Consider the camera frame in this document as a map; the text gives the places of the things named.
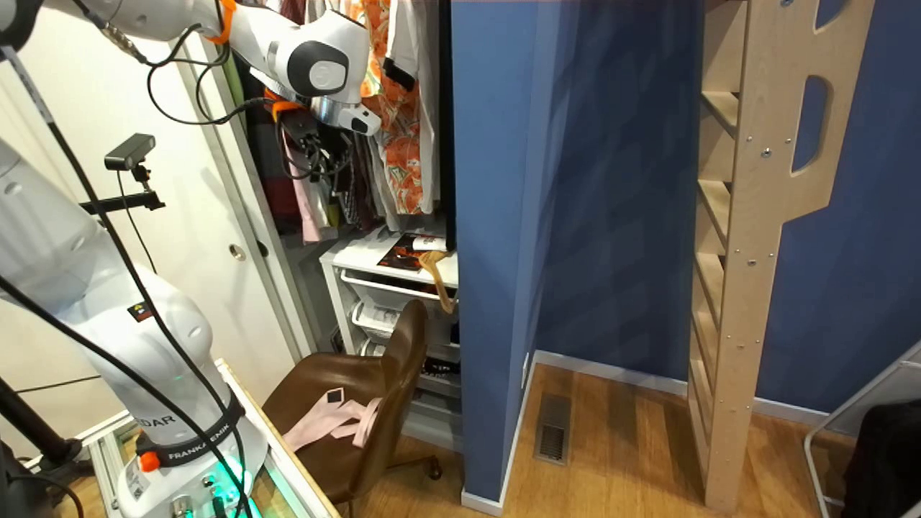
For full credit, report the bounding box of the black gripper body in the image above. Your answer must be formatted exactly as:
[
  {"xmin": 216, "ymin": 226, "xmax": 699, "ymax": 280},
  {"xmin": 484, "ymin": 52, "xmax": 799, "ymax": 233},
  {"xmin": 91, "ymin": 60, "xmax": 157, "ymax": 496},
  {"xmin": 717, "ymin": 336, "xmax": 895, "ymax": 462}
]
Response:
[{"xmin": 299, "ymin": 128, "xmax": 371, "ymax": 210}]

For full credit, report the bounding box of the white closet door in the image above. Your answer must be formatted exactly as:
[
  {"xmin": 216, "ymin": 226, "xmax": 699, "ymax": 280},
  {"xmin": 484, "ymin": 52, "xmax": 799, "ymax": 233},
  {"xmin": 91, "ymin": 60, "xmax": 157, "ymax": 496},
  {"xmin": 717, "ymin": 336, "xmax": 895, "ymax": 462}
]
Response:
[{"xmin": 0, "ymin": 0, "xmax": 325, "ymax": 464}]

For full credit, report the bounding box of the pink shirt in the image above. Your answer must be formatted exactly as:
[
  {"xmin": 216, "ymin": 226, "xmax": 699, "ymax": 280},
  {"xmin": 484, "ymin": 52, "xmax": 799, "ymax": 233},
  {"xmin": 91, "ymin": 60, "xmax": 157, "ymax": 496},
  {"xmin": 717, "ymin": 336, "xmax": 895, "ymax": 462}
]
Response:
[{"xmin": 279, "ymin": 123, "xmax": 331, "ymax": 246}]

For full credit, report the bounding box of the dark maroon plaid garment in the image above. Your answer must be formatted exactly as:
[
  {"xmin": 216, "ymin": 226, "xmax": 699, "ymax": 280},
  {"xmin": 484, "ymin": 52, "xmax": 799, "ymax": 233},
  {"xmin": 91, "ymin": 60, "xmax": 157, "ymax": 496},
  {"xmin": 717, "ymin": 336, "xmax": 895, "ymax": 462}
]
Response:
[{"xmin": 242, "ymin": 89, "xmax": 304, "ymax": 240}]

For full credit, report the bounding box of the orange print shirt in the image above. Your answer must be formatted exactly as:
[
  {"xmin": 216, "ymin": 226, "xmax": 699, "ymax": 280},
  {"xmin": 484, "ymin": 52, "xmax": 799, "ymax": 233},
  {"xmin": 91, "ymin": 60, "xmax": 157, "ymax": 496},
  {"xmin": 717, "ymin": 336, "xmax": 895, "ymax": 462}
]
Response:
[{"xmin": 340, "ymin": 0, "xmax": 443, "ymax": 218}]

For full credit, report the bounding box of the white drawer unit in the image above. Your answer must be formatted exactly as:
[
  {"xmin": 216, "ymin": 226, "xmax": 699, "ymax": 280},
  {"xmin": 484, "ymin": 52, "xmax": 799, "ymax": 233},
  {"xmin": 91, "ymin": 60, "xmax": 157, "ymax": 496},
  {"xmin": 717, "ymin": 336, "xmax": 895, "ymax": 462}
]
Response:
[{"xmin": 315, "ymin": 226, "xmax": 465, "ymax": 456}]

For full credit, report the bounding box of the black red magazine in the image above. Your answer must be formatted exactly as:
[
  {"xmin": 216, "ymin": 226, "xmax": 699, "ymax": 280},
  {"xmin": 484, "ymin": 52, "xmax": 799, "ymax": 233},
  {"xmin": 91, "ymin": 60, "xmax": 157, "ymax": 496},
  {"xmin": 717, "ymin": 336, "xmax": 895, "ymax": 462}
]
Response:
[{"xmin": 373, "ymin": 236, "xmax": 432, "ymax": 276}]

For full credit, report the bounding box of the small white box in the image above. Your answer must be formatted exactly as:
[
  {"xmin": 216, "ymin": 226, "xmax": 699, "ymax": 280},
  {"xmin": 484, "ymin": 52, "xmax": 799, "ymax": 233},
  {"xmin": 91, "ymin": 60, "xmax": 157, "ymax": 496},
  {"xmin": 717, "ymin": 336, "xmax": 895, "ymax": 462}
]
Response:
[{"xmin": 407, "ymin": 233, "xmax": 452, "ymax": 256}]

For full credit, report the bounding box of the wooden clothes hanger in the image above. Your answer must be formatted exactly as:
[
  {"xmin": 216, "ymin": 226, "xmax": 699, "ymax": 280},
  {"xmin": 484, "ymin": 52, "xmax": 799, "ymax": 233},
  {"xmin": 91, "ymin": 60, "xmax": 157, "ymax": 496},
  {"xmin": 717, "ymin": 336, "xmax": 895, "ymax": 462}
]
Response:
[{"xmin": 414, "ymin": 252, "xmax": 461, "ymax": 318}]

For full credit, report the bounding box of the brown leather chair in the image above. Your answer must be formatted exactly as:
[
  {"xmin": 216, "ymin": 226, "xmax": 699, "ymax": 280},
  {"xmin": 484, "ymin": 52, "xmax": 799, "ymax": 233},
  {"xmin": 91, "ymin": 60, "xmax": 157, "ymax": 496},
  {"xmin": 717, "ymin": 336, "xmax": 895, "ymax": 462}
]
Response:
[{"xmin": 258, "ymin": 296, "xmax": 448, "ymax": 512}]

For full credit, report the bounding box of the pink cloth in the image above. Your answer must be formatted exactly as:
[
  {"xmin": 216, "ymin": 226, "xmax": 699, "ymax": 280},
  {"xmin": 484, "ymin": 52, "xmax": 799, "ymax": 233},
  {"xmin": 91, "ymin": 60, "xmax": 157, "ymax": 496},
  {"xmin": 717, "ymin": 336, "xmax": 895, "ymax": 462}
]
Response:
[{"xmin": 279, "ymin": 385, "xmax": 384, "ymax": 456}]

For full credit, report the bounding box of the metal floor vent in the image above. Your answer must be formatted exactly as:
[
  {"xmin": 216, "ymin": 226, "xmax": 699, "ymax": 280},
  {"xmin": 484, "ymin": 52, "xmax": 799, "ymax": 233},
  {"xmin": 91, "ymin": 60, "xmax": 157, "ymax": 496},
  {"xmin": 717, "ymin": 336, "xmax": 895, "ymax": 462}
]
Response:
[{"xmin": 535, "ymin": 390, "xmax": 574, "ymax": 464}]

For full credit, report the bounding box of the robot mounting table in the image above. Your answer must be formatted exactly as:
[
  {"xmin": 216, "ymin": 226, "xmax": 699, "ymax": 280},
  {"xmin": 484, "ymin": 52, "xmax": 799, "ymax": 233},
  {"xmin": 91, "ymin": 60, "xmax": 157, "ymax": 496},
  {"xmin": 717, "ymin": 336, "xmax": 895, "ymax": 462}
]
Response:
[{"xmin": 85, "ymin": 358, "xmax": 340, "ymax": 518}]

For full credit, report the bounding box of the black tripod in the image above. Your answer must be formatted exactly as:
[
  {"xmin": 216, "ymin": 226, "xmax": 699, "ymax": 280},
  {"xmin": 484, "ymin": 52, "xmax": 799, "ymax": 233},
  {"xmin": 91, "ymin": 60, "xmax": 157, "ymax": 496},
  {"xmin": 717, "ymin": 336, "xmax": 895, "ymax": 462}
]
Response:
[{"xmin": 0, "ymin": 374, "xmax": 88, "ymax": 518}]

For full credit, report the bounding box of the wooden bunk bed ladder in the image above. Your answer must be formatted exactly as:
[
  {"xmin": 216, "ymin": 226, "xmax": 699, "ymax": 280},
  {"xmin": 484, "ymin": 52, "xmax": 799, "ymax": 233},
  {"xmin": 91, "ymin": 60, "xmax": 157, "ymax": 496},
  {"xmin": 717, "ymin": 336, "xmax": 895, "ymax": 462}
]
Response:
[{"xmin": 685, "ymin": 0, "xmax": 881, "ymax": 516}]

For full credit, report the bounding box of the black bag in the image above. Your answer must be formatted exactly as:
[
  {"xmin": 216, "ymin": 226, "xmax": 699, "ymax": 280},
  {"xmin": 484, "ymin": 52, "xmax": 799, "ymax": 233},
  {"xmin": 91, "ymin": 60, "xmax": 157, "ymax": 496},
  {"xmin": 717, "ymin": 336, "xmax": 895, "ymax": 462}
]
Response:
[{"xmin": 838, "ymin": 398, "xmax": 921, "ymax": 518}]

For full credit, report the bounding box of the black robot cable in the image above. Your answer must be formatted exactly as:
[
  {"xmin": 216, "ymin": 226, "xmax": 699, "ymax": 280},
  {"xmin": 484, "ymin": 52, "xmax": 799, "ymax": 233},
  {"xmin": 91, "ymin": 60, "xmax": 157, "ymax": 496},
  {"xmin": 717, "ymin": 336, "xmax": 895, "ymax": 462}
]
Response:
[
  {"xmin": 68, "ymin": 0, "xmax": 271, "ymax": 131},
  {"xmin": 0, "ymin": 41, "xmax": 255, "ymax": 518}
]

